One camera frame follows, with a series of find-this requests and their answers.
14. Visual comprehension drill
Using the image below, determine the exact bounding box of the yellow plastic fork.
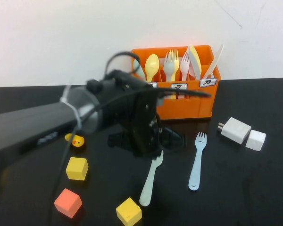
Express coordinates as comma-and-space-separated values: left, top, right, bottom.
169, 48, 180, 99

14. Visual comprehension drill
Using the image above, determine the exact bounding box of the grey-green plastic fork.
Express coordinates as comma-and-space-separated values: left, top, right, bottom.
163, 52, 177, 89

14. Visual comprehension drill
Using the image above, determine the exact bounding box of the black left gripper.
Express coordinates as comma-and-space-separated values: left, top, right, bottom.
108, 90, 187, 158

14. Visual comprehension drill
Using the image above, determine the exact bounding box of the white cube block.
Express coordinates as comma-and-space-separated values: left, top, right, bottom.
245, 129, 266, 152

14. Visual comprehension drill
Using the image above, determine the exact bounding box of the paper label knife character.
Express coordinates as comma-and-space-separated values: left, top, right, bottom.
199, 78, 217, 88

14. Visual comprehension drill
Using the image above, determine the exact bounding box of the orange plastic cutlery holder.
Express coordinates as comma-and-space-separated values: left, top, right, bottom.
131, 45, 221, 121

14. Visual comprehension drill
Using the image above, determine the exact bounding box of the orange foam cube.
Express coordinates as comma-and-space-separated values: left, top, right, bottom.
53, 188, 83, 219

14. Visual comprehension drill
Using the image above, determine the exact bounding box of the yellow foam cube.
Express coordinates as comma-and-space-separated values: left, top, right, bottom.
65, 157, 89, 181

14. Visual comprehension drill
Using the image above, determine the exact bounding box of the pale blue plastic fork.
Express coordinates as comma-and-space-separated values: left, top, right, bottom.
188, 132, 208, 191

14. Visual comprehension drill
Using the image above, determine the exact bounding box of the paper label fork character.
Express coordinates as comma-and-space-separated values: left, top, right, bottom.
171, 83, 188, 92

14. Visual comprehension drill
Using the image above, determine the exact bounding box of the yellow plastic knife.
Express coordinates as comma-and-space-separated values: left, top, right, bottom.
190, 45, 203, 71

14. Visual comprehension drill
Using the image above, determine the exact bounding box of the long black cable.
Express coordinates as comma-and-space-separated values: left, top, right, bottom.
49, 87, 212, 226

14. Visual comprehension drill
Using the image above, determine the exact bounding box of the white USB wall charger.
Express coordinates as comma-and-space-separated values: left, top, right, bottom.
217, 117, 252, 145

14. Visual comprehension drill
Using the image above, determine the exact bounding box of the cream white plastic knife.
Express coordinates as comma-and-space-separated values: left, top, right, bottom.
202, 44, 225, 80

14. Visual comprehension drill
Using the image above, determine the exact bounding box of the looped black cable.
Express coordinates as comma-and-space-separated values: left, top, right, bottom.
103, 51, 140, 80

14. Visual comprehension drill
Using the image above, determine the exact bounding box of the yellow rubber duck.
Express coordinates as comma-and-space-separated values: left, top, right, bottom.
64, 133, 85, 148

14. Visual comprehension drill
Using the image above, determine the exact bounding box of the white zip tie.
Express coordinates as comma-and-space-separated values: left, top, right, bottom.
59, 85, 82, 130

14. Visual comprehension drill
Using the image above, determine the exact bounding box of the pale green plastic spoon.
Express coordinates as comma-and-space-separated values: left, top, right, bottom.
133, 58, 146, 80

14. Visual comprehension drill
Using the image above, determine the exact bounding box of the yellow plastic spoon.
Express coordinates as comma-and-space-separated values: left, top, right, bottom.
145, 54, 160, 83

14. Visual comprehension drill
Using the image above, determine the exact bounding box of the pale green plastic knife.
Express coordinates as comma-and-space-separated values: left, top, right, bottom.
139, 150, 164, 207

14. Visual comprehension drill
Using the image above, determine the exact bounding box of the yellow foam cube chipped corner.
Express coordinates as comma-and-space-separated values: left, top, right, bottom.
116, 197, 142, 226

